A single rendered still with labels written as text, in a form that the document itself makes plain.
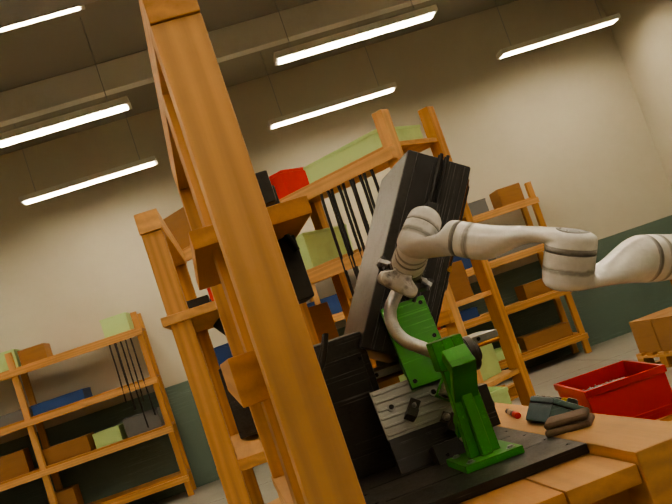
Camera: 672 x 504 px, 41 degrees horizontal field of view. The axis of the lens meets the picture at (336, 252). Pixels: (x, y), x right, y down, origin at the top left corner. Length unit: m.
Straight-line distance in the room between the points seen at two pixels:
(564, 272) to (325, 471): 0.54
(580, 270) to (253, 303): 0.57
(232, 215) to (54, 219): 10.00
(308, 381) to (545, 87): 10.91
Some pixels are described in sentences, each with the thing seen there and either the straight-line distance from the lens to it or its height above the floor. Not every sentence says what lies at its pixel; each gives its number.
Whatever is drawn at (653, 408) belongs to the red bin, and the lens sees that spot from 2.35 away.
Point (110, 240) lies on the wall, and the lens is 11.31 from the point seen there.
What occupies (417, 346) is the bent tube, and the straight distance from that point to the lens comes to 2.03.
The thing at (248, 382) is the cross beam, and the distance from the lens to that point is 1.57.
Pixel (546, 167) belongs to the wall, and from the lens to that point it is 11.98.
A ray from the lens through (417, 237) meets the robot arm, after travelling 1.73.
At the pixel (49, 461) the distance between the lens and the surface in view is 10.87.
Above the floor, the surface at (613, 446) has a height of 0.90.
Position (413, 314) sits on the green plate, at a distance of 2.18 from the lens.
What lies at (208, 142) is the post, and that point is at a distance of 1.52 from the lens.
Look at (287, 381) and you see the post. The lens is 1.48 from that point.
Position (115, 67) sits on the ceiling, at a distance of 9.58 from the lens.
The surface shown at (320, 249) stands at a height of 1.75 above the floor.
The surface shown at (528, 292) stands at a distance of 11.11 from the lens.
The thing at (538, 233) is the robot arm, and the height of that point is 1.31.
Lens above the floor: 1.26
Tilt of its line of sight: 5 degrees up
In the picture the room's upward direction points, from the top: 19 degrees counter-clockwise
